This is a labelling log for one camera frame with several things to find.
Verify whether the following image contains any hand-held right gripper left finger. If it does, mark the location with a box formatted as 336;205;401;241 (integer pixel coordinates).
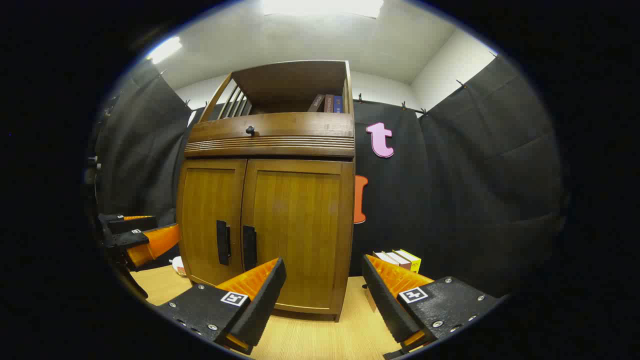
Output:
156;257;288;357

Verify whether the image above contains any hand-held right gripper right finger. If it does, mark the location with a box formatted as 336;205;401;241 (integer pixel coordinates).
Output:
361;254;503;358

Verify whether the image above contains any wooden shoe cabinet door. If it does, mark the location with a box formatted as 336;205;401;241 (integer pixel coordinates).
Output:
177;159;247;287
241;159;351;313

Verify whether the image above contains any wooden double-door shoe cabinet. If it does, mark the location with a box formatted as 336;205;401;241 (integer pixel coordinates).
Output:
176;60;357;322

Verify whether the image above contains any brown spine book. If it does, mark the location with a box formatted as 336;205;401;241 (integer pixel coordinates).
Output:
382;250;412;271

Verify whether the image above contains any yellow book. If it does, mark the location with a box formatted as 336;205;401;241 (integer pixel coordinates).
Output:
392;249;422;274

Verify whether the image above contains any black backdrop cloth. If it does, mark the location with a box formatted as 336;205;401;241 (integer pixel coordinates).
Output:
92;52;568;301

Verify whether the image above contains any small ceiling light panel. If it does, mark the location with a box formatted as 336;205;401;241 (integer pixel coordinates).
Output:
146;36;183;65

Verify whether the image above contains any wooden drawer with black knob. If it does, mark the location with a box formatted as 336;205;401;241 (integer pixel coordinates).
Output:
189;112;355;144

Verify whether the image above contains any large ceiling light panel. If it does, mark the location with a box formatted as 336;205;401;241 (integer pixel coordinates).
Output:
260;0;385;20

